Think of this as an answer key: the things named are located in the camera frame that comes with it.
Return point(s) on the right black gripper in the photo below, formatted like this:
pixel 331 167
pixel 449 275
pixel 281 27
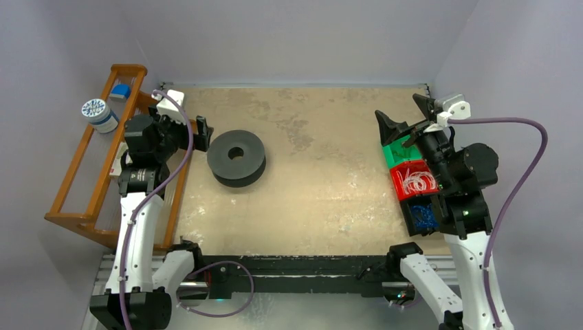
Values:
pixel 420 131

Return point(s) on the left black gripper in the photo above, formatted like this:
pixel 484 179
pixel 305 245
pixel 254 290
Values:
pixel 200 139

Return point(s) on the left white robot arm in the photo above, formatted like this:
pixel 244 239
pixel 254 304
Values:
pixel 136 296

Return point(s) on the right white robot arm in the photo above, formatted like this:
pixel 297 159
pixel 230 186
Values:
pixel 462 216

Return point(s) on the green plastic bin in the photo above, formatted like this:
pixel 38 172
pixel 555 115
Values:
pixel 395 153

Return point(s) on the red plastic bin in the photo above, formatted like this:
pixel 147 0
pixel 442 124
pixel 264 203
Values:
pixel 413 178

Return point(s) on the white red carton box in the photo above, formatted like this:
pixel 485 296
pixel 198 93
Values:
pixel 120 156

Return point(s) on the blue white small box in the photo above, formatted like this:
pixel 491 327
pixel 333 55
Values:
pixel 120 93

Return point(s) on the black plastic bin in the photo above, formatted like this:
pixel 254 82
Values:
pixel 418 215

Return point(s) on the blue white round tin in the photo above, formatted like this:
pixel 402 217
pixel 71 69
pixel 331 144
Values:
pixel 99 115

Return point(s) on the wooden rack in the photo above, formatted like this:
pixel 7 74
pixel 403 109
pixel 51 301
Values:
pixel 84 223

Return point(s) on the black cable spool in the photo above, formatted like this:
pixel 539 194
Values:
pixel 237 158

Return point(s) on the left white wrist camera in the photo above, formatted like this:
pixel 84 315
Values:
pixel 166 108

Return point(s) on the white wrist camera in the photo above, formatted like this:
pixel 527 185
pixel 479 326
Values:
pixel 453 107
pixel 166 108

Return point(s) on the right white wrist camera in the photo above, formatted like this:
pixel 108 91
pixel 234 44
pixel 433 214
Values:
pixel 453 107

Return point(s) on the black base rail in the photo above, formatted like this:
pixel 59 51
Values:
pixel 370 276

